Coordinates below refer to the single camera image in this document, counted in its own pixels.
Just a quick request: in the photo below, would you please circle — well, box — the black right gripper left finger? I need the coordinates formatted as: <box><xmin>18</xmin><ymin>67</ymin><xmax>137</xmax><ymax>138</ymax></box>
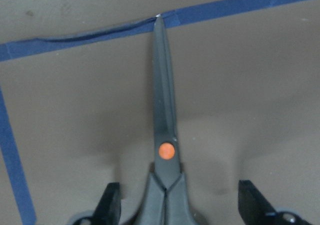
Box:
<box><xmin>93</xmin><ymin>182</ymin><xmax>121</xmax><ymax>225</ymax></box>

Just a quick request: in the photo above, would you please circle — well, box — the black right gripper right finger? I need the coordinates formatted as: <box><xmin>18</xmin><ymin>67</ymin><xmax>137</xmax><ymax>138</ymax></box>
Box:
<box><xmin>238</xmin><ymin>180</ymin><xmax>277</xmax><ymax>225</ymax></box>

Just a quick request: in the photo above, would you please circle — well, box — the grey scissors orange pivot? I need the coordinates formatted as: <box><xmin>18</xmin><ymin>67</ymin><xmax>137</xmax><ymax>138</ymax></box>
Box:
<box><xmin>133</xmin><ymin>14</ymin><xmax>203</xmax><ymax>225</ymax></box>

